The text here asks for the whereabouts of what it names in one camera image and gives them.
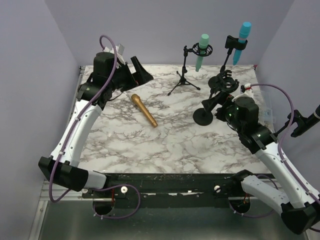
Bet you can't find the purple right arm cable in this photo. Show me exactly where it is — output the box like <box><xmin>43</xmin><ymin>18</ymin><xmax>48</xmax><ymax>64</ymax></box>
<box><xmin>247</xmin><ymin>83</ymin><xmax>320</xmax><ymax>232</ymax></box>

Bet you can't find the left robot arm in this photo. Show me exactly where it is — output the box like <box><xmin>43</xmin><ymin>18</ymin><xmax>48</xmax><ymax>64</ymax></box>
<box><xmin>38</xmin><ymin>52</ymin><xmax>153</xmax><ymax>198</ymax></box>

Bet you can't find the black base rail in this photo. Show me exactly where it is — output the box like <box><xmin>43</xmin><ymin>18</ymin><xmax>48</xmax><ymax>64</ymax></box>
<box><xmin>82</xmin><ymin>170</ymin><xmax>251</xmax><ymax>213</ymax></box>

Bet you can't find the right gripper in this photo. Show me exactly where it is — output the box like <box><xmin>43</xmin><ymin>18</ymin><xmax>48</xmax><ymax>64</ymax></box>
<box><xmin>203</xmin><ymin>89</ymin><xmax>245</xmax><ymax>133</ymax></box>

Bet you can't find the black round-base shock-mount stand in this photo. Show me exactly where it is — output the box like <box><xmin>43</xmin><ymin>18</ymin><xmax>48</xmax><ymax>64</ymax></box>
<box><xmin>192</xmin><ymin>70</ymin><xmax>240</xmax><ymax>126</ymax></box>

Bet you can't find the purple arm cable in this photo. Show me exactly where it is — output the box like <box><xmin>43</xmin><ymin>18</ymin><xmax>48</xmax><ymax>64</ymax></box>
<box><xmin>48</xmin><ymin>34</ymin><xmax>118</xmax><ymax>203</ymax></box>
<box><xmin>247</xmin><ymin>83</ymin><xmax>320</xmax><ymax>232</ymax></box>

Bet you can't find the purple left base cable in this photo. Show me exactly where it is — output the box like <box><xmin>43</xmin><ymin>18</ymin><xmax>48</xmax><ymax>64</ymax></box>
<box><xmin>93</xmin><ymin>184</ymin><xmax>143</xmax><ymax>220</ymax></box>

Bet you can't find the black tripod mic stand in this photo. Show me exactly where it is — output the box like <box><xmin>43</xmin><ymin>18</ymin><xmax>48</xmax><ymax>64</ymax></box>
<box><xmin>167</xmin><ymin>42</ymin><xmax>213</xmax><ymax>96</ymax></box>

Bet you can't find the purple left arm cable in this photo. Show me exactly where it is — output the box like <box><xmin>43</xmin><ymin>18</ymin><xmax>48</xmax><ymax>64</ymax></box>
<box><xmin>48</xmin><ymin>34</ymin><xmax>118</xmax><ymax>203</ymax></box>

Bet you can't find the blue microphone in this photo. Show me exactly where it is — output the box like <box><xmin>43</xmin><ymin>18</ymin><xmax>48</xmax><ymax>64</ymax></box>
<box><xmin>233</xmin><ymin>21</ymin><xmax>252</xmax><ymax>66</ymax></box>

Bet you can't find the black microphone on right stand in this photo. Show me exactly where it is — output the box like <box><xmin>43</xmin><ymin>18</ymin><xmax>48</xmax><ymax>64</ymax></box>
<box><xmin>300</xmin><ymin>105</ymin><xmax>320</xmax><ymax>135</ymax></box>

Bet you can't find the black round-base clip stand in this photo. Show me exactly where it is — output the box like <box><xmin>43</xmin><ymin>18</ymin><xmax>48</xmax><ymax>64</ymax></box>
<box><xmin>207</xmin><ymin>35</ymin><xmax>248</xmax><ymax>91</ymax></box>

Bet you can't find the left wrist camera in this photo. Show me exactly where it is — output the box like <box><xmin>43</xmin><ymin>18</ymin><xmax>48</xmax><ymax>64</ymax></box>
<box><xmin>103</xmin><ymin>44</ymin><xmax>126</xmax><ymax>69</ymax></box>

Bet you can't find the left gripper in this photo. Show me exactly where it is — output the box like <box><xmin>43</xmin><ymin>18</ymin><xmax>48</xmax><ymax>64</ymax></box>
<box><xmin>109</xmin><ymin>57</ymin><xmax>154</xmax><ymax>93</ymax></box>

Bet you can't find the gold microphone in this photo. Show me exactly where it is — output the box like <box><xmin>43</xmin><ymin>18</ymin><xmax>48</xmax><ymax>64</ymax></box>
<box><xmin>131</xmin><ymin>94</ymin><xmax>158</xmax><ymax>128</ymax></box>

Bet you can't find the mint green microphone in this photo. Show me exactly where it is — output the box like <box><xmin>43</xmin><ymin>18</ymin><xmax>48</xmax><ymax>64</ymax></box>
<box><xmin>195</xmin><ymin>33</ymin><xmax>210</xmax><ymax>72</ymax></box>

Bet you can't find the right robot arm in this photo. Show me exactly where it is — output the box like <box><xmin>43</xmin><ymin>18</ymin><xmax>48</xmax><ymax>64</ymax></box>
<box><xmin>201</xmin><ymin>91</ymin><xmax>320</xmax><ymax>235</ymax></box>

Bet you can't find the clear plastic screw box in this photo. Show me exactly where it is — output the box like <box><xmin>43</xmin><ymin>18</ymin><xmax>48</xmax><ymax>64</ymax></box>
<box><xmin>259</xmin><ymin>90</ymin><xmax>274</xmax><ymax>131</ymax></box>

